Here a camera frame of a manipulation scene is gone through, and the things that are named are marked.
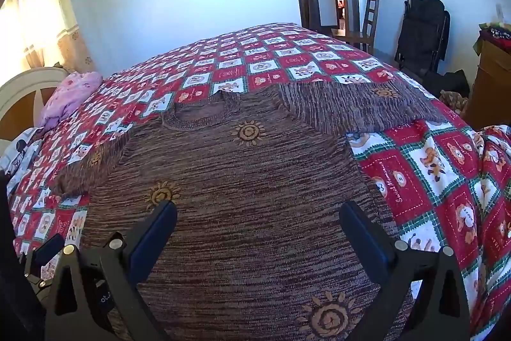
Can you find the wooden chair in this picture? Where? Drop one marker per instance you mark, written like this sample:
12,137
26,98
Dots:
366,36

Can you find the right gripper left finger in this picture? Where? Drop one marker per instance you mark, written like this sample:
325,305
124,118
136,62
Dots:
87,284

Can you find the pink pillow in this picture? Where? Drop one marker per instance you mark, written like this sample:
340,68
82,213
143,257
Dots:
68,97

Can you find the brown knitted sweater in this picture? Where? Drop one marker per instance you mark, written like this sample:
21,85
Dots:
257,179

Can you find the beige curtain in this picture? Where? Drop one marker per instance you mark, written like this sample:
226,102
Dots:
39,33

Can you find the cream wooden headboard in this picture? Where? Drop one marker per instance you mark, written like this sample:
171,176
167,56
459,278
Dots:
24,96

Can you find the wooden dresser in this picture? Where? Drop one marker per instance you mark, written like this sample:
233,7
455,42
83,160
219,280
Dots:
489,104

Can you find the red patchwork bedspread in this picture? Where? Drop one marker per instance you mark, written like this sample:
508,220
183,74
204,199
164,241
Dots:
445,183

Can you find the white patterned pillow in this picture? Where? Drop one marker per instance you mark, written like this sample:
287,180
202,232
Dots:
19,154

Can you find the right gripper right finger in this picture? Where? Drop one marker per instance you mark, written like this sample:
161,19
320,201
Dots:
440,310

